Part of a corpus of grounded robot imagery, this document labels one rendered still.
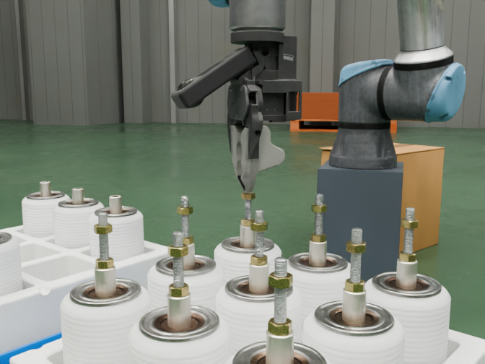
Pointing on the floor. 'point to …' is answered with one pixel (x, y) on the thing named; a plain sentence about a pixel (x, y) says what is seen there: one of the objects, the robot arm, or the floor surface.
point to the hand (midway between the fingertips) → (242, 182)
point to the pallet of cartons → (321, 112)
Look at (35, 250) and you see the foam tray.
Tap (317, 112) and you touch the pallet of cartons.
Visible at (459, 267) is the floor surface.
